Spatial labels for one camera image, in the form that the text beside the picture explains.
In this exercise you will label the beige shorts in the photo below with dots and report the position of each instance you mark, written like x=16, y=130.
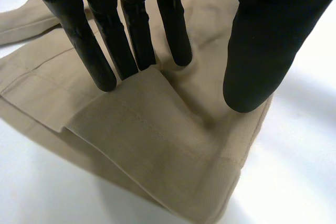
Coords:
x=147, y=129

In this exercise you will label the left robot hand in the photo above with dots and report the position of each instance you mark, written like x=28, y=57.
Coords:
x=262, y=51

